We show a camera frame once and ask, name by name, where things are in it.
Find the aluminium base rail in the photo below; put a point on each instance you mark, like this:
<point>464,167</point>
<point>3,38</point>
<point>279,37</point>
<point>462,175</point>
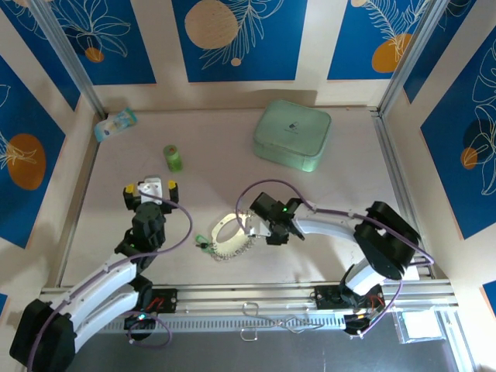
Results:
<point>248,296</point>

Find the blue poster feather and orange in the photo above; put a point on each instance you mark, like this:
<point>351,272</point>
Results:
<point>368,38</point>

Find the green cylindrical container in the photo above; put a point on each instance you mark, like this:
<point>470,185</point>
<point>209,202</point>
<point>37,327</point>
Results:
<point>173,159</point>

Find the light blue wipes packet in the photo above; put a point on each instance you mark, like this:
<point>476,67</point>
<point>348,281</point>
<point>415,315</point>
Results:
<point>114,125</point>

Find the blue poster beige circle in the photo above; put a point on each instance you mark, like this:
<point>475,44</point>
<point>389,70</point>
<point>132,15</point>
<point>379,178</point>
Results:
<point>240,46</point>

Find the blue floral wall poster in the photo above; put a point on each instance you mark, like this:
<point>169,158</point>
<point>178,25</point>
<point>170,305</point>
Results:
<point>38,54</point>
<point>457,46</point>

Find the clear plastic bag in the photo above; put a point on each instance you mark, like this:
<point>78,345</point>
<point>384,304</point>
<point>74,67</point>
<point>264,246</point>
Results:
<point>420,327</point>

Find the blue poster small orange circle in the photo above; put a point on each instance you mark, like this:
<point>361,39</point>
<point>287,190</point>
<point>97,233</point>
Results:
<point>116,46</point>

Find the round metal key plate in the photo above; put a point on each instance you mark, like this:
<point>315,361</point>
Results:
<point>232,248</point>

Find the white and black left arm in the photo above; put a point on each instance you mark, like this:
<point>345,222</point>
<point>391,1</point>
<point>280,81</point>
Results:
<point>97,283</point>

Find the bright green key tag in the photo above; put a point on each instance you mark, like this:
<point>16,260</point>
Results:
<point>200,238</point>

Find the aluminium left side rail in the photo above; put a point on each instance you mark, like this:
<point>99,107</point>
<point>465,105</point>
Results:
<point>75,224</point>

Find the blue poster large orange circle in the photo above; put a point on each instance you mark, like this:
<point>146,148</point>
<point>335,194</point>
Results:
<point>27,162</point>

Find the aluminium left frame post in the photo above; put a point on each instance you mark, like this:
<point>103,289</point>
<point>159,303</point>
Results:
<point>71,58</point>

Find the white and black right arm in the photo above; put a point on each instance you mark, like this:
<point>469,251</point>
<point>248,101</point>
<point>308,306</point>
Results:
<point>329,224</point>

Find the blue poster dark circle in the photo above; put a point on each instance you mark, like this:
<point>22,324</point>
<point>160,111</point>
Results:
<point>465,162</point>

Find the aluminium frame post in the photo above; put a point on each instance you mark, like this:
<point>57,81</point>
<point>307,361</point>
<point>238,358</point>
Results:
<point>71,58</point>
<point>412,58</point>

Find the aluminium right frame post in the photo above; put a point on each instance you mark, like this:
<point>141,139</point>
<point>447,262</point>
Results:
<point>412,58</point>

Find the mint green zip case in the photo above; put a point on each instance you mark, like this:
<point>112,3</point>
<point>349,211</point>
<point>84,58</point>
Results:
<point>290,131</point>

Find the aluminium right side rail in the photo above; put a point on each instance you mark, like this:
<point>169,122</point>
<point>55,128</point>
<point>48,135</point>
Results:
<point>393,162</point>

